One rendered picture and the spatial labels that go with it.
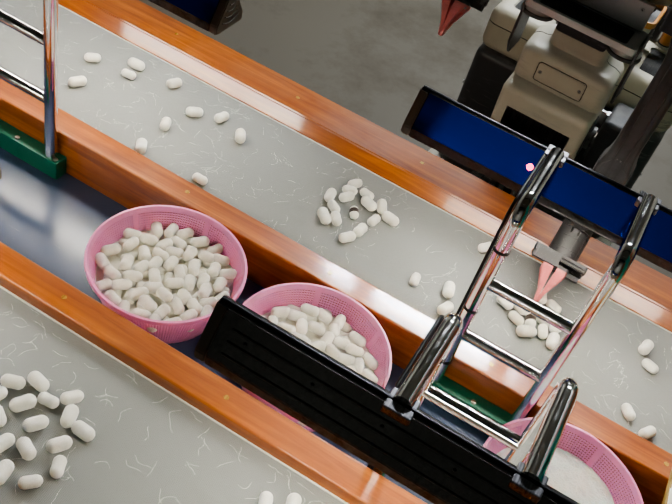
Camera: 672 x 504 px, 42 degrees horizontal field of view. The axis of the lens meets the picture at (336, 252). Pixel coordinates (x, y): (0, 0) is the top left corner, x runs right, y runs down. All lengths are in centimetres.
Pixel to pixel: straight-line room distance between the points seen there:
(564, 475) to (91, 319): 78
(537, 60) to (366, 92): 136
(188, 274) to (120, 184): 25
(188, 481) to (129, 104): 84
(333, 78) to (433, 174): 162
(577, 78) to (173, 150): 92
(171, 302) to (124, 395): 20
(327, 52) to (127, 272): 216
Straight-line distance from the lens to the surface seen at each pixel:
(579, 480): 146
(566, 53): 208
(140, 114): 179
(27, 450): 126
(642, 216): 130
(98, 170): 168
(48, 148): 170
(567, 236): 163
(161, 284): 146
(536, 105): 208
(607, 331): 168
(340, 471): 128
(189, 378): 132
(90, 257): 148
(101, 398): 133
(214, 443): 130
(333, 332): 145
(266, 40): 348
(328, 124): 182
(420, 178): 177
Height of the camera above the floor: 184
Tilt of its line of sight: 44 degrees down
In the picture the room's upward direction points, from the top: 18 degrees clockwise
